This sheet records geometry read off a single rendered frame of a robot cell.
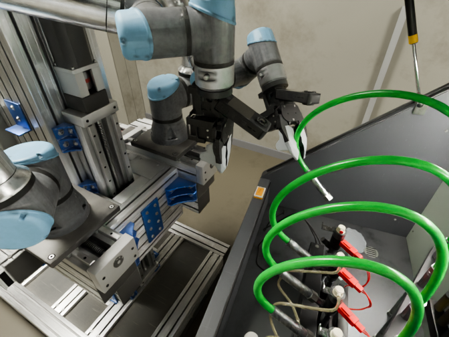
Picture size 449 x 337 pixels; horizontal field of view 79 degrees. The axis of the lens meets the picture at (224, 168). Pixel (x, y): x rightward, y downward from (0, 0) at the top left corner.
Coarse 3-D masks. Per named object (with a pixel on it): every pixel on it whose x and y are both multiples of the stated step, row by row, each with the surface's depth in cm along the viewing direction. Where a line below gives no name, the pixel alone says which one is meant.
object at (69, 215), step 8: (72, 192) 72; (64, 200) 69; (72, 200) 72; (80, 200) 76; (56, 208) 68; (64, 208) 70; (72, 208) 72; (80, 208) 74; (88, 208) 78; (56, 216) 69; (64, 216) 70; (72, 216) 72; (80, 216) 74; (56, 224) 70; (64, 224) 71; (72, 224) 72; (80, 224) 74; (56, 232) 70; (64, 232) 71
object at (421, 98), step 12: (348, 96) 56; (360, 96) 54; (372, 96) 53; (384, 96) 51; (396, 96) 50; (408, 96) 49; (420, 96) 48; (324, 108) 61; (444, 108) 46; (300, 132) 68; (300, 156) 72
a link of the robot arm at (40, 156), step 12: (24, 144) 65; (36, 144) 65; (48, 144) 65; (12, 156) 60; (24, 156) 60; (36, 156) 60; (48, 156) 62; (36, 168) 60; (48, 168) 62; (60, 168) 67; (60, 180) 65; (60, 192) 68
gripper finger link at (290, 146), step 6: (288, 126) 70; (288, 132) 69; (282, 138) 72; (294, 138) 70; (276, 144) 74; (282, 144) 72; (288, 144) 69; (294, 144) 70; (294, 150) 70; (294, 156) 70
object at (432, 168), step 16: (352, 160) 44; (368, 160) 43; (384, 160) 42; (400, 160) 41; (416, 160) 40; (304, 176) 49; (448, 176) 40; (288, 192) 52; (272, 208) 56; (272, 224) 59; (288, 240) 60; (304, 256) 61; (432, 272) 51
